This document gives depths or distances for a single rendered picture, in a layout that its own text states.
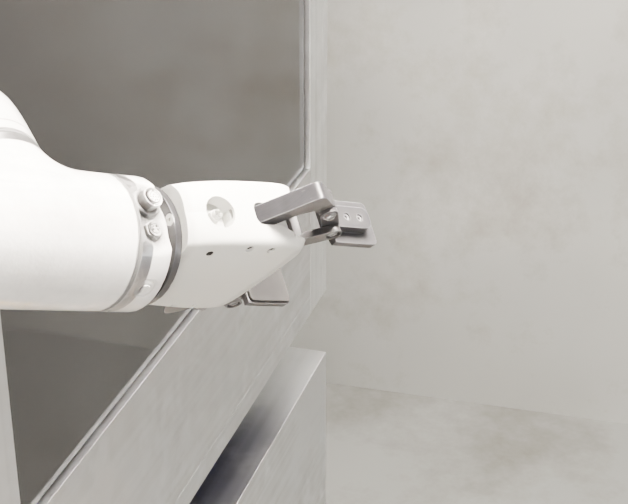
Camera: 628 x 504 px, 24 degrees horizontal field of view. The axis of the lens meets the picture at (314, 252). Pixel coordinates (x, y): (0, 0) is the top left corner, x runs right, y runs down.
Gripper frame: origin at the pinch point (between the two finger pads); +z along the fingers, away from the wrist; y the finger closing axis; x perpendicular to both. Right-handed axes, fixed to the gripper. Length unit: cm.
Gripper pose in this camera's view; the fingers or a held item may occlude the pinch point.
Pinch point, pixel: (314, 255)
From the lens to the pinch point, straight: 101.1
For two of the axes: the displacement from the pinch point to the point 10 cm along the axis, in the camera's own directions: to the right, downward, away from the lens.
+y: -6.4, 4.5, 6.2
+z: 7.1, 0.5, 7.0
